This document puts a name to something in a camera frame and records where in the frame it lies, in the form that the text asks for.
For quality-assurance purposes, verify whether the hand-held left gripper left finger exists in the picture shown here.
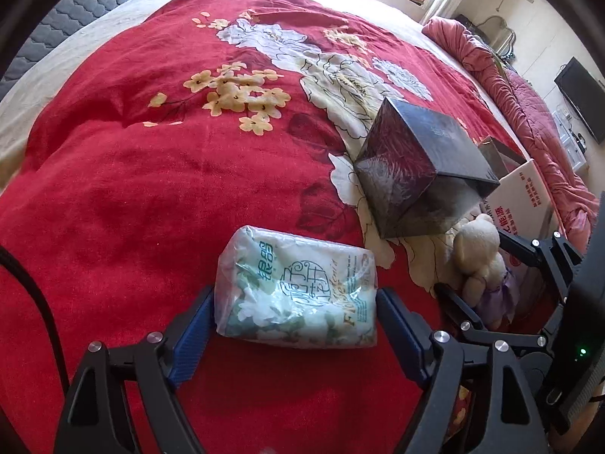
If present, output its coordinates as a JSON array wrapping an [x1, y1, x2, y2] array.
[[52, 286, 216, 454]]

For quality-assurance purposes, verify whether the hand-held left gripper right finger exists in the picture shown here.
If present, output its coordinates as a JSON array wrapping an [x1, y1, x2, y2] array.
[[378, 288, 549, 454]]

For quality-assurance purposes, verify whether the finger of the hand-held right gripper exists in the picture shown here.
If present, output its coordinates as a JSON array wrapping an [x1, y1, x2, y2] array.
[[434, 284, 556, 360], [496, 232, 584, 303]]

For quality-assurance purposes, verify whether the white plush bear keychain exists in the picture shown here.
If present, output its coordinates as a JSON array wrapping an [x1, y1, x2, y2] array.
[[453, 213, 521, 332]]

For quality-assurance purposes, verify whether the green floral tissue pack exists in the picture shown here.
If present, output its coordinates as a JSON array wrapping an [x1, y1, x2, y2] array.
[[215, 225, 379, 350]]

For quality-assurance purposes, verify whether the long red tissue pack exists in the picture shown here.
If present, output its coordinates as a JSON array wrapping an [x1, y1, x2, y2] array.
[[484, 158, 561, 266]]

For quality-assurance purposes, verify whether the white drawer cabinet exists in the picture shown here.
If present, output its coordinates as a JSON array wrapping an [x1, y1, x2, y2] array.
[[555, 104, 591, 166]]

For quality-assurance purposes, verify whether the pink quilt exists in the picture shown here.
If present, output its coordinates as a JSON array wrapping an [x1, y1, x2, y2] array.
[[420, 16, 601, 247]]

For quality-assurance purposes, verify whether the dark shiny box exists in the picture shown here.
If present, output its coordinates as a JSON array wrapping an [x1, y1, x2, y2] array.
[[354, 97, 501, 241]]

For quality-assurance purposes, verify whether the red floral blanket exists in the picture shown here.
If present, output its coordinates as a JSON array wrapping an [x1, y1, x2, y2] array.
[[0, 0, 568, 454]]

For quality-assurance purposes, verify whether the black television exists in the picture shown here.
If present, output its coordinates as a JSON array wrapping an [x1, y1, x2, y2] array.
[[554, 57, 605, 145]]

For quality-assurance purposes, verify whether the vanity mirror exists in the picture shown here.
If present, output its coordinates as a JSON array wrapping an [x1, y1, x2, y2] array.
[[477, 15, 516, 58]]

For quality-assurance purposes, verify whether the bed with cream sheet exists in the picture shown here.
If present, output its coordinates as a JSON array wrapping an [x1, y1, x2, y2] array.
[[0, 0, 502, 185]]

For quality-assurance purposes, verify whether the black cable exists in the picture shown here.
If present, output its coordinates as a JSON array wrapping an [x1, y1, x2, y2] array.
[[0, 245, 71, 374]]

